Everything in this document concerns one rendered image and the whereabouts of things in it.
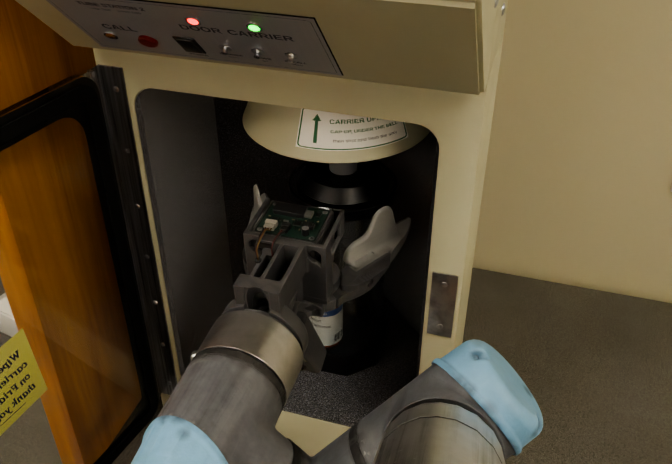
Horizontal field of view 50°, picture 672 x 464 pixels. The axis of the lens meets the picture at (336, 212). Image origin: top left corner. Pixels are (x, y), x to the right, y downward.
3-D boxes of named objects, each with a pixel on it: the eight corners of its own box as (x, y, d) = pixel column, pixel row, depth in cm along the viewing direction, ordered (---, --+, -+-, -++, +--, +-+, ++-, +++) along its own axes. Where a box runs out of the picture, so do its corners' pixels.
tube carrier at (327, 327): (312, 299, 90) (308, 147, 78) (397, 316, 87) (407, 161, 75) (282, 359, 81) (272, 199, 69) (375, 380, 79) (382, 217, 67)
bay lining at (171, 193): (263, 254, 99) (245, -2, 80) (451, 289, 93) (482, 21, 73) (181, 383, 80) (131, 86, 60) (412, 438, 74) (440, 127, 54)
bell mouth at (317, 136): (281, 70, 77) (279, 19, 74) (448, 90, 72) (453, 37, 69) (210, 147, 63) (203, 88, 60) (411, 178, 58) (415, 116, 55)
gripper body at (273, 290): (350, 206, 61) (303, 302, 52) (350, 281, 66) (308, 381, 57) (265, 192, 63) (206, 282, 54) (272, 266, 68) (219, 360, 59)
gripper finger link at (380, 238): (433, 194, 65) (352, 234, 61) (429, 245, 69) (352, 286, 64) (410, 179, 67) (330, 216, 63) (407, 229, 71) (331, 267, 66)
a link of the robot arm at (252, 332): (289, 427, 54) (190, 402, 56) (309, 380, 57) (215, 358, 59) (283, 359, 49) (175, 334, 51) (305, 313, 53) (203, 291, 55)
